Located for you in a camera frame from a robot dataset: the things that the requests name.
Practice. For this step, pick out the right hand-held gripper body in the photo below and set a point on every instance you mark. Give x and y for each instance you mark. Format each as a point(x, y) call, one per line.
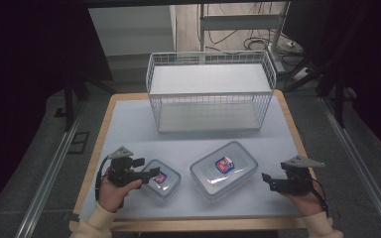
point(297, 181)

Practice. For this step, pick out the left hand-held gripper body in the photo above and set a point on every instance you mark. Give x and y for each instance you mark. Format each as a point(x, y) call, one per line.
point(123, 172)

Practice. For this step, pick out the small clear plastic food container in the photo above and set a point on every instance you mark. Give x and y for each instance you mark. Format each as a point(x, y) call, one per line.
point(165, 185)

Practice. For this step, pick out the large clear plastic food container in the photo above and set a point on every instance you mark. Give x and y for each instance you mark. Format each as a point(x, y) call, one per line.
point(223, 168)

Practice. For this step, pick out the person's right hand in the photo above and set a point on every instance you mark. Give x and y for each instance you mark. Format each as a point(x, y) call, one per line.
point(311, 203)

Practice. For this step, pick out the person's left hand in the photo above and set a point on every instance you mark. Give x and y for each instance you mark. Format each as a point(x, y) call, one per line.
point(112, 196)

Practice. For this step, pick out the light blue table mat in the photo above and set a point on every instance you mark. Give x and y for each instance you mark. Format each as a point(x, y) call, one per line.
point(185, 145)

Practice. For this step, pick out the dark floor plate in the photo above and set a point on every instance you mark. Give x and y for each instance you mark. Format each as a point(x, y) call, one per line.
point(78, 142)

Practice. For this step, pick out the black tripod stand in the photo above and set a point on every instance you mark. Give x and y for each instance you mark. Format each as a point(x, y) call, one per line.
point(339, 99)

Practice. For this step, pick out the black stand legs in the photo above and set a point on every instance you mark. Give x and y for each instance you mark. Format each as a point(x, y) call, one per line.
point(68, 105)

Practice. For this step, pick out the white power strip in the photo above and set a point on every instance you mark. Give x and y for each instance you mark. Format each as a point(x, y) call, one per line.
point(301, 74)

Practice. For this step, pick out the white board panel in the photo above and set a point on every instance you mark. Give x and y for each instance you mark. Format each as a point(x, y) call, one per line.
point(130, 29)

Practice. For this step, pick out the aluminium floor rail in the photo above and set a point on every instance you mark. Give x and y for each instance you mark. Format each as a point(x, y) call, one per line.
point(360, 158)
point(46, 178)

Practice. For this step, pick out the white metal stand frame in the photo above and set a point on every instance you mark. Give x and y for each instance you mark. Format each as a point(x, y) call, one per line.
point(241, 22)

